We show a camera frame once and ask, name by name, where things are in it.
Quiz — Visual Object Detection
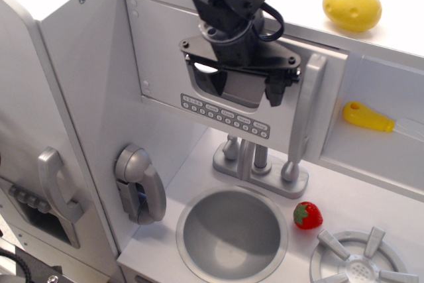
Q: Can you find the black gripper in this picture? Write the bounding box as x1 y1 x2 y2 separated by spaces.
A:
180 29 301 107

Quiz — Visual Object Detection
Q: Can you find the white microwave door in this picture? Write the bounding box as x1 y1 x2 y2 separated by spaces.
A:
126 0 348 161

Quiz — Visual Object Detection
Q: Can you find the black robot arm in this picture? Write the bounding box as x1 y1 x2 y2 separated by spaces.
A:
180 0 301 108

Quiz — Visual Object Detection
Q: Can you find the grey toy faucet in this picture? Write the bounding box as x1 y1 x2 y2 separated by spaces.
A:
213 135 309 199

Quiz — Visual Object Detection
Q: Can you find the yellow toy potato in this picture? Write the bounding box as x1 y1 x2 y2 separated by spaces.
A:
322 0 382 32

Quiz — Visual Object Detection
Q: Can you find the red toy strawberry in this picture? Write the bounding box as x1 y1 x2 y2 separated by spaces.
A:
293 201 323 230

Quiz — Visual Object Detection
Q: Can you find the silver sink bowl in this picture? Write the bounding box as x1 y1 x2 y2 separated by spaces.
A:
176 186 288 282

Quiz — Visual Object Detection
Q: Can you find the grey toy telephone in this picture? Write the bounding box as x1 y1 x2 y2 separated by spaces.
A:
115 144 166 225

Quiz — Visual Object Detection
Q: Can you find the white toy kitchen cabinet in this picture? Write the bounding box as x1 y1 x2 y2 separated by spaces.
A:
1 0 423 282

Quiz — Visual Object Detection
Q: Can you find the grey toy stove burner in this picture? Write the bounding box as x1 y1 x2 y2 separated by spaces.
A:
309 227 419 282

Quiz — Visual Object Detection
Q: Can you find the grey ice dispenser panel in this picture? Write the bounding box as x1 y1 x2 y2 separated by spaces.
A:
1 177 80 249

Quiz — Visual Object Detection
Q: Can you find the yellow handled toy knife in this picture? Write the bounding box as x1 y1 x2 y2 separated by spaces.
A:
342 101 423 142

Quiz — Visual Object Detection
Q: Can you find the grey fridge door handle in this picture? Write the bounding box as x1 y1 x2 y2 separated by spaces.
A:
37 146 83 223

